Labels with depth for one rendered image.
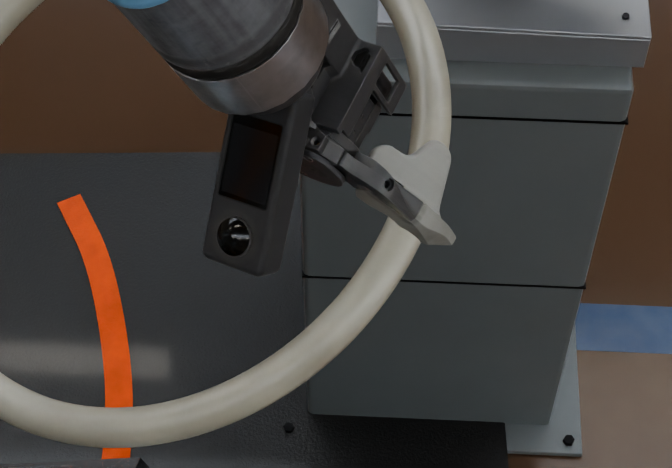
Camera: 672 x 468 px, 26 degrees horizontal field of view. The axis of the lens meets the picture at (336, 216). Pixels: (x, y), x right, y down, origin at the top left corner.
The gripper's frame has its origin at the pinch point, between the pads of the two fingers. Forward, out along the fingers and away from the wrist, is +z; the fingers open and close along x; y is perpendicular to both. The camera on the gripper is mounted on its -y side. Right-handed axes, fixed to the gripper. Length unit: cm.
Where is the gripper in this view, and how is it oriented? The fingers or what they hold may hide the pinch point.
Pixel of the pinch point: (356, 217)
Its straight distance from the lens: 101.3
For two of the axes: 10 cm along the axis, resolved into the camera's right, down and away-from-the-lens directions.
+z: 3.4, 3.9, 8.5
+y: 4.6, -8.6, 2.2
